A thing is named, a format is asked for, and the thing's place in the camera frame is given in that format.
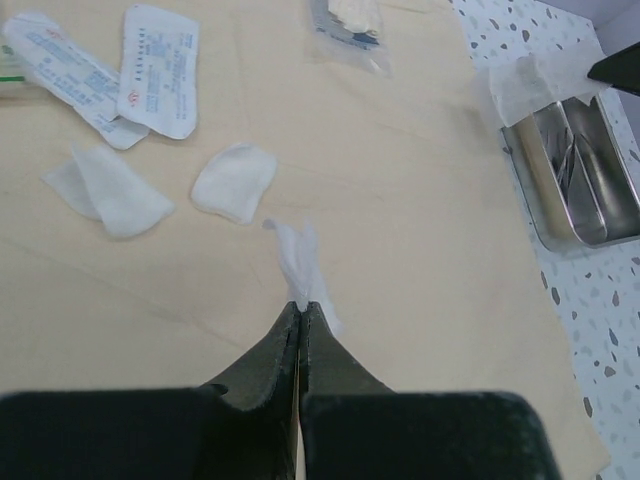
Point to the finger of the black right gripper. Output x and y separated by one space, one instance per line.
620 70

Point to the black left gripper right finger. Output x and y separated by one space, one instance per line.
355 427

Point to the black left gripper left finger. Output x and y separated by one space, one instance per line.
238 425

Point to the straight steel tweezers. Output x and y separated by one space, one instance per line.
564 160

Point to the white gauze pad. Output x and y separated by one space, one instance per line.
234 181

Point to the white printed sachet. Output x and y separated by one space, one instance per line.
53 61
157 85

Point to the green yellow packet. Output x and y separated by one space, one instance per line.
13 81

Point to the stainless steel tray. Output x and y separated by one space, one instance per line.
576 186

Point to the beige cloth mat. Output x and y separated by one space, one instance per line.
420 236

